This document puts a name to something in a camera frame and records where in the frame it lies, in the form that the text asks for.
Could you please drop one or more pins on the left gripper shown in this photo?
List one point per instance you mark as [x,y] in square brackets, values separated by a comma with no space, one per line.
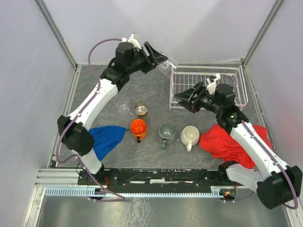
[147,58]

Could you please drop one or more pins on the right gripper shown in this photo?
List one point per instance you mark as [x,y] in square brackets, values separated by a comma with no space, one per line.
[199,96]

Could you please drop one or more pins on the clear plastic cup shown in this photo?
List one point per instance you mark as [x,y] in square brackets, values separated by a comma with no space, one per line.
[167,66]
[122,103]

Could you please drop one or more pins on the white wire dish rack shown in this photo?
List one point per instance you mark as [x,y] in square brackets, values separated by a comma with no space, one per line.
[184,77]

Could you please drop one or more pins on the steel tin cup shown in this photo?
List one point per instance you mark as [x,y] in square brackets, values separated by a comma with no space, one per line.
[141,108]

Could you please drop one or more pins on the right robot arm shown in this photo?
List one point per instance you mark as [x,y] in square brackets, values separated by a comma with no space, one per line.
[274,181]

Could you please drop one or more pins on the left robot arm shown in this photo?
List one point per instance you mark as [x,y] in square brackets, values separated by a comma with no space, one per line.
[74,129]

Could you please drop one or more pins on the cream ceramic mug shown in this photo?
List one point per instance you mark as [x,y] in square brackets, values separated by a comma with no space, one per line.
[189,137]

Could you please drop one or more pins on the grey-green glazed mug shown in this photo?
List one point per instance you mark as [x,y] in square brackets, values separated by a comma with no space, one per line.
[167,135]

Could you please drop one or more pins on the red cloth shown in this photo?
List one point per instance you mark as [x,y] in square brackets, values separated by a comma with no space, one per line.
[221,145]

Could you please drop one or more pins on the orange enamel mug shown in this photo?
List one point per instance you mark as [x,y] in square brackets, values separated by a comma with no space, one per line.
[138,128]

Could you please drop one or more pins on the blue cloth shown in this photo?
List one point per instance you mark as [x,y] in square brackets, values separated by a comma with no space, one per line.
[106,138]

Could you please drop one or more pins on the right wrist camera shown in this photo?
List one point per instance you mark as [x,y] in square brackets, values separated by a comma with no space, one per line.
[211,83]

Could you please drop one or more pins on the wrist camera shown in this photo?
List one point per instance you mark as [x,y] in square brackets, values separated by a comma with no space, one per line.
[133,38]
[211,83]

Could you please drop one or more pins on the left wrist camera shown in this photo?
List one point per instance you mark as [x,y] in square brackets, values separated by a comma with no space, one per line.
[133,38]

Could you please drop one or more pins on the blue cable duct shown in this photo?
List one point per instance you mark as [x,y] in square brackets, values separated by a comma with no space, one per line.
[92,192]

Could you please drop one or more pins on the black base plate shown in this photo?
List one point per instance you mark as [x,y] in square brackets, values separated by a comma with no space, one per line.
[171,187]

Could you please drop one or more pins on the aluminium frame rail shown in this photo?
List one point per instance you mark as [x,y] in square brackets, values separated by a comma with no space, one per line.
[47,177]

